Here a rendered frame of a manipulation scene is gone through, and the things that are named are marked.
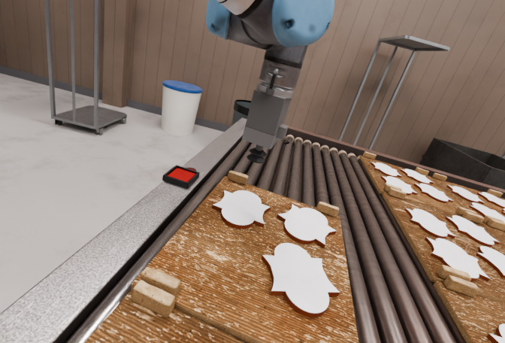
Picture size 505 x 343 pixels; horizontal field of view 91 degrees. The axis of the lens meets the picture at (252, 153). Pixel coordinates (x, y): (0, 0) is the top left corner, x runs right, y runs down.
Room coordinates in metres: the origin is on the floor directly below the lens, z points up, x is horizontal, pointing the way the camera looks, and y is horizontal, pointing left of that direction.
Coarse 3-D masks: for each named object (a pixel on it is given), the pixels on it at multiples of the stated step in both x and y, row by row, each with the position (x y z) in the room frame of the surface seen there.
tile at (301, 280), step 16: (272, 256) 0.38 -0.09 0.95; (288, 256) 0.39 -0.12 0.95; (304, 256) 0.40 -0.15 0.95; (272, 272) 0.34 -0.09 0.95; (288, 272) 0.35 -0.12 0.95; (304, 272) 0.36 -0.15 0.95; (320, 272) 0.37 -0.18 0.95; (272, 288) 0.31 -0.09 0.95; (288, 288) 0.31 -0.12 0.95; (304, 288) 0.32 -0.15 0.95; (320, 288) 0.33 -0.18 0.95; (304, 304) 0.29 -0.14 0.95; (320, 304) 0.30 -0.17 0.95
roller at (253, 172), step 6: (264, 150) 1.00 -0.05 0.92; (264, 156) 0.94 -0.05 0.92; (252, 162) 0.88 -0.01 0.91; (264, 162) 0.91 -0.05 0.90; (252, 168) 0.80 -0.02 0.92; (258, 168) 0.81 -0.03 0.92; (246, 174) 0.77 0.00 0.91; (252, 174) 0.75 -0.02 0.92; (258, 174) 0.78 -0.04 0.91; (252, 180) 0.72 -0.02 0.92
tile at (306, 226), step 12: (288, 216) 0.52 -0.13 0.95; (300, 216) 0.54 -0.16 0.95; (312, 216) 0.55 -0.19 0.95; (324, 216) 0.57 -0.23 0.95; (288, 228) 0.48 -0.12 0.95; (300, 228) 0.49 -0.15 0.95; (312, 228) 0.50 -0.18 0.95; (324, 228) 0.51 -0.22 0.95; (300, 240) 0.45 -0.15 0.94; (312, 240) 0.46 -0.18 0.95; (324, 240) 0.47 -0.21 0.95
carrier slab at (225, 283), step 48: (192, 240) 0.38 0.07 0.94; (240, 240) 0.41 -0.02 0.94; (288, 240) 0.45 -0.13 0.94; (336, 240) 0.50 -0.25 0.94; (192, 288) 0.28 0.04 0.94; (240, 288) 0.30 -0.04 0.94; (336, 288) 0.35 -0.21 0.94; (240, 336) 0.23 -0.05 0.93; (288, 336) 0.24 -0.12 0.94; (336, 336) 0.26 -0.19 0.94
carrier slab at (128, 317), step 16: (128, 304) 0.23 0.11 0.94; (112, 320) 0.20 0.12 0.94; (128, 320) 0.21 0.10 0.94; (144, 320) 0.21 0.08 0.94; (160, 320) 0.22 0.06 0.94; (176, 320) 0.22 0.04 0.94; (192, 320) 0.23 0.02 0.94; (96, 336) 0.18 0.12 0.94; (112, 336) 0.19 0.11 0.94; (128, 336) 0.19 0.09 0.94; (144, 336) 0.20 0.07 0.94; (160, 336) 0.20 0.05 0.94; (176, 336) 0.21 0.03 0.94; (192, 336) 0.21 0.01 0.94; (208, 336) 0.22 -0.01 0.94; (224, 336) 0.22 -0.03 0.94
